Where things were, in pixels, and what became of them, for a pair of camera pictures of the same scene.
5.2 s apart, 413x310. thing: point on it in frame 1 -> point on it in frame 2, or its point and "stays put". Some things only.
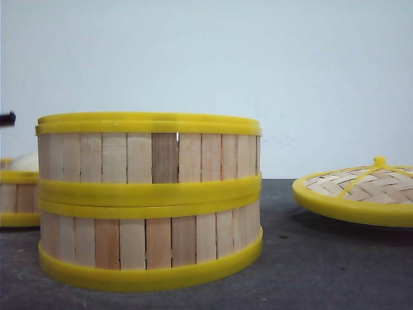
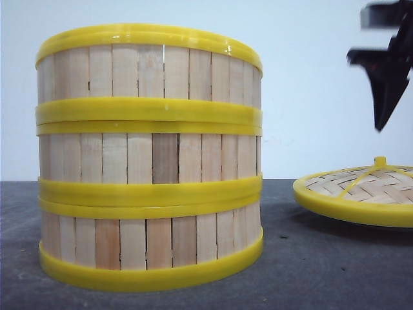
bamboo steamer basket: (19, 196) -> (148, 73)
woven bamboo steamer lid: (380, 194) stays put
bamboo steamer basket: (140, 245) stays put
